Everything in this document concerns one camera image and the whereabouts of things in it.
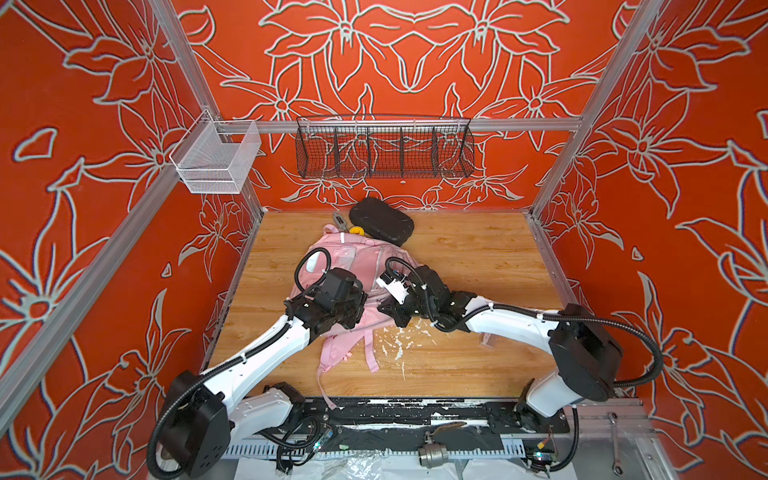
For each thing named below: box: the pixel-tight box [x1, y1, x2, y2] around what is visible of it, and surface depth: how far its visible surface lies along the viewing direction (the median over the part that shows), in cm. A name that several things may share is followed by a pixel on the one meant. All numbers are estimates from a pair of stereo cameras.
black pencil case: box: [349, 198, 415, 247], surface depth 112 cm
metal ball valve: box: [418, 421, 468, 469], surface depth 67 cm
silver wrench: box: [608, 412, 624, 477], surface depth 70 cm
